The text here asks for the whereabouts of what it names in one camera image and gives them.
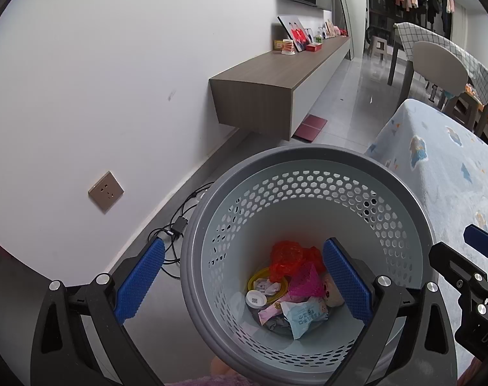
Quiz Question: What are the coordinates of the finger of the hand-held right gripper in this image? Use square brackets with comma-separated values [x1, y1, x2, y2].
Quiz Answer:
[464, 224, 488, 268]
[428, 242, 488, 290]

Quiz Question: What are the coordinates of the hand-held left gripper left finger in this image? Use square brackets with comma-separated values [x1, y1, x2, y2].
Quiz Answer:
[29, 238, 166, 386]

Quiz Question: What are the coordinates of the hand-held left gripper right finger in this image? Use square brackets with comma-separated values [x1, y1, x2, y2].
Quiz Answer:
[322, 238, 459, 386]

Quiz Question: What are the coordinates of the pink mesh plastic cup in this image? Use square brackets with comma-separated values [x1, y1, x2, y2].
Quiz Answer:
[288, 261, 325, 302]

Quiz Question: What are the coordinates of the white blue mask packet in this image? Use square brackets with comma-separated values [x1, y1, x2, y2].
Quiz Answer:
[282, 295, 329, 340]

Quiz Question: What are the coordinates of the red plastic bag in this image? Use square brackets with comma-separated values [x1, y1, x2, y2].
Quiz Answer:
[270, 241, 323, 280]

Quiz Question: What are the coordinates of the white paper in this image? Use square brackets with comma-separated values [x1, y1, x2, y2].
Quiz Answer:
[256, 277, 283, 295]

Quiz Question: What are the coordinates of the pink snack wrapper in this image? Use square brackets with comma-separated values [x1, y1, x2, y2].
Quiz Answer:
[258, 299, 289, 326]

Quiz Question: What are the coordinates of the dark grey scrap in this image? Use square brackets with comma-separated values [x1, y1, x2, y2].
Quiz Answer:
[264, 314, 293, 336]

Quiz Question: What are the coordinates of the yellow plastic ring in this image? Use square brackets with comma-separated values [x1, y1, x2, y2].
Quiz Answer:
[247, 267, 289, 302]

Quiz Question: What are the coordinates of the white round lid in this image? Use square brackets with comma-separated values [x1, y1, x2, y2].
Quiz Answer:
[245, 289, 267, 308]

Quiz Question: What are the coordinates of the grey perforated basket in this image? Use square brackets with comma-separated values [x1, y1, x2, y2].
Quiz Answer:
[180, 144, 437, 385]

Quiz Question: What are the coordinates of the purple fuzzy cloth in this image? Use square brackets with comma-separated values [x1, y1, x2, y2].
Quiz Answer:
[164, 374, 249, 386]

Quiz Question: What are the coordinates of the grey stool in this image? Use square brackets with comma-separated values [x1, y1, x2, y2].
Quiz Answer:
[445, 92, 488, 134]
[369, 35, 388, 63]

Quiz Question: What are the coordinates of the red bathroom scale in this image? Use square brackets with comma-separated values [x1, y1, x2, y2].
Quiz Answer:
[291, 115, 328, 143]

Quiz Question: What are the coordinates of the grey round-back chair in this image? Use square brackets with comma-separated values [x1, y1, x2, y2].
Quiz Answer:
[412, 41, 470, 103]

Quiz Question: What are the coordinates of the checked tablecloth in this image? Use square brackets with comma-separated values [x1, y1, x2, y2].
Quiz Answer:
[394, 22, 488, 107]

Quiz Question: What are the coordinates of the floating wooden cabinet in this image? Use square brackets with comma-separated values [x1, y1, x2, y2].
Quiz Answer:
[209, 35, 351, 141]

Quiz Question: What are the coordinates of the leaning mirror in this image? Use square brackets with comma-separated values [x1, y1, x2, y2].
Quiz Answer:
[332, 0, 355, 61]

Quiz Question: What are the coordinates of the black power cable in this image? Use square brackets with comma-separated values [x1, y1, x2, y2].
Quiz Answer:
[147, 183, 216, 278]

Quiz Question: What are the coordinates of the beige wall socket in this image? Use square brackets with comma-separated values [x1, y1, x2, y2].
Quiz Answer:
[88, 171, 125, 214]

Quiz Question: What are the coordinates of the large photo frame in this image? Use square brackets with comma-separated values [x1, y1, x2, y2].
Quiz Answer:
[277, 15, 309, 52]

